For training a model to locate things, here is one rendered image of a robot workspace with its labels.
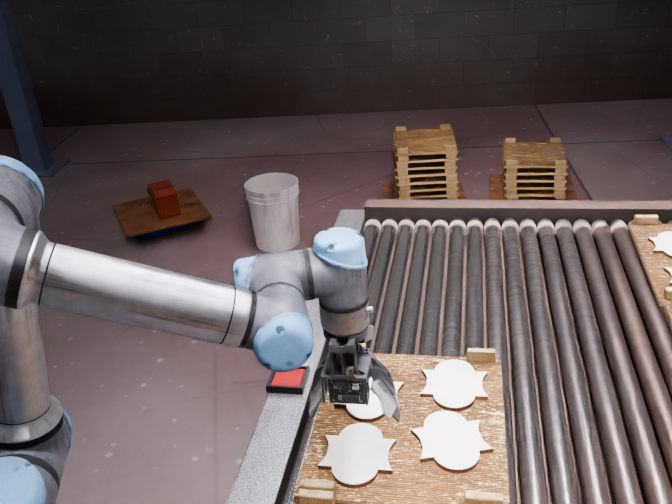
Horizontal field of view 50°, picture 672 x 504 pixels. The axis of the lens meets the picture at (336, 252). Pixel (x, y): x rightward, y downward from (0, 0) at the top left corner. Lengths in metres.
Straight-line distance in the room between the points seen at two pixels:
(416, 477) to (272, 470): 0.26
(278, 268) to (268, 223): 2.94
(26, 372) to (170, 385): 2.03
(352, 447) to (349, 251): 0.43
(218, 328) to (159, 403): 2.17
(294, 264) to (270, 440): 0.47
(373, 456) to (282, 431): 0.20
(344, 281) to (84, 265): 0.36
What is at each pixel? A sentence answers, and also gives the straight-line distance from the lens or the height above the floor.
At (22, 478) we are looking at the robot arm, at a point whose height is 1.13.
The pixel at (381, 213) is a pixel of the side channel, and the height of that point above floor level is 0.93.
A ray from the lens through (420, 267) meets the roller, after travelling 1.89.
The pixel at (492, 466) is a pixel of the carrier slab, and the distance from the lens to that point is 1.29.
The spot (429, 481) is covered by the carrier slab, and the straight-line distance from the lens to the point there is 1.26.
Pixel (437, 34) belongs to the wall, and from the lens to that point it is 6.21.
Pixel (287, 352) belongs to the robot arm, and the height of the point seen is 1.32.
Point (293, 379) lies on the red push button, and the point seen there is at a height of 0.93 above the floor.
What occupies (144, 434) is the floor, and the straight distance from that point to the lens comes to 2.92.
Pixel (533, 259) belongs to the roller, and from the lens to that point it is 1.93.
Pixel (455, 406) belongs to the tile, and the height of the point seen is 0.95.
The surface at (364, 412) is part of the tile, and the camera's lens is 1.38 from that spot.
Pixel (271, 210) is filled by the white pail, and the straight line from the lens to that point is 3.90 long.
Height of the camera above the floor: 1.84
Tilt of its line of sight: 28 degrees down
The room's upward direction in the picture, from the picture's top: 5 degrees counter-clockwise
